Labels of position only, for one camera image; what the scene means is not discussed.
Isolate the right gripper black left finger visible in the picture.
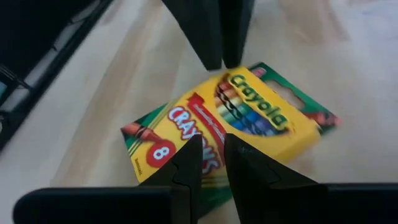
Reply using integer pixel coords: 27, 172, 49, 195
138, 134, 204, 224

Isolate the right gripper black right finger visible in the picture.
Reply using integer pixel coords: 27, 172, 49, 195
223, 133, 328, 224

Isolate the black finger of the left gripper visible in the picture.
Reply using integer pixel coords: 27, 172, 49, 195
161, 0, 224, 72
218, 0, 256, 69

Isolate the yellow Crayola crayon box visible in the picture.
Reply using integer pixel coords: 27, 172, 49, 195
120, 62, 343, 218

